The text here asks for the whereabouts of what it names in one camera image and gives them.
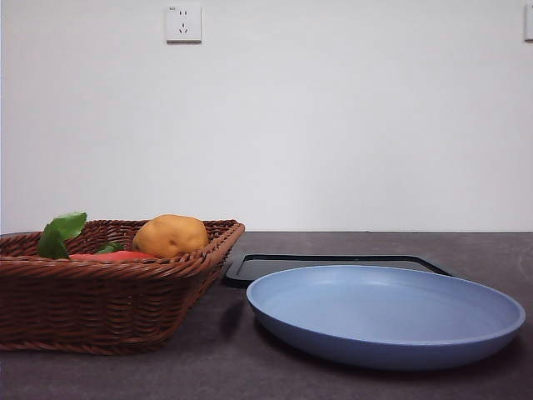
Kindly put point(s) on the orange carrot with green leaves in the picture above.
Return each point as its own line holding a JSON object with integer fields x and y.
{"x": 121, "y": 255}

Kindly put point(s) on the green cucumber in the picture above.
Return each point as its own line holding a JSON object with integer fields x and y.
{"x": 110, "y": 248}

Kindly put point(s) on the blue round plate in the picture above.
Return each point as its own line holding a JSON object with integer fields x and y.
{"x": 375, "y": 308}

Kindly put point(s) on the white wall socket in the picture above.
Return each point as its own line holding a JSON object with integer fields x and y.
{"x": 184, "y": 23}

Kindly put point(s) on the brown wicker basket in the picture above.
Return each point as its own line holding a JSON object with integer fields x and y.
{"x": 104, "y": 304}

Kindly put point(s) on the yellow potato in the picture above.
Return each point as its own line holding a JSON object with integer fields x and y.
{"x": 170, "y": 235}

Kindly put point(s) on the black rectangular tray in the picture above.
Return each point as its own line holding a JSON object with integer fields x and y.
{"x": 235, "y": 277}

